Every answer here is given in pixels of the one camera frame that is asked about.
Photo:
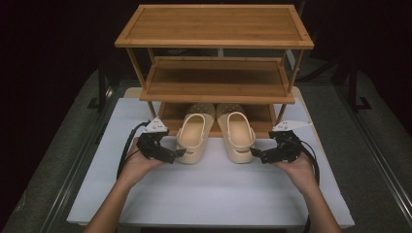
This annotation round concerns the beige clog shoe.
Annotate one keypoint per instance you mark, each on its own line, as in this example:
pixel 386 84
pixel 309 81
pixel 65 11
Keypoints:
pixel 238 136
pixel 194 132

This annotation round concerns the person's right hand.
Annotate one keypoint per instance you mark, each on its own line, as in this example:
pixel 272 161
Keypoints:
pixel 299 171

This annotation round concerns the person's left hand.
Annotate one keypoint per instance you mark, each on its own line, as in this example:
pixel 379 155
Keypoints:
pixel 139 165

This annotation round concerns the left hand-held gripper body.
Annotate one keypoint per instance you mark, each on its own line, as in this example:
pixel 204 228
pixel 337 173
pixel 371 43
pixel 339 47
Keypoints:
pixel 152 145

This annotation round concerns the black metal stand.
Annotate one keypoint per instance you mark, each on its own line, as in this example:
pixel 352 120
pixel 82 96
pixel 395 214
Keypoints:
pixel 101 87
pixel 354 90

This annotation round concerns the wooden shoe rack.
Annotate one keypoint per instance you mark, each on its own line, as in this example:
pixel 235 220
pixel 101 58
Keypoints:
pixel 213 29

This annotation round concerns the metal floor rail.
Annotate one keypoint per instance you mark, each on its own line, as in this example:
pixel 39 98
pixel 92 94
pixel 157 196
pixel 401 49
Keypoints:
pixel 77 174
pixel 375 142

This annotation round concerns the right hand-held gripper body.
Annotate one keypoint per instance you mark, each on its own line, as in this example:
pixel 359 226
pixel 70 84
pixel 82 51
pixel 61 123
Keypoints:
pixel 285 147

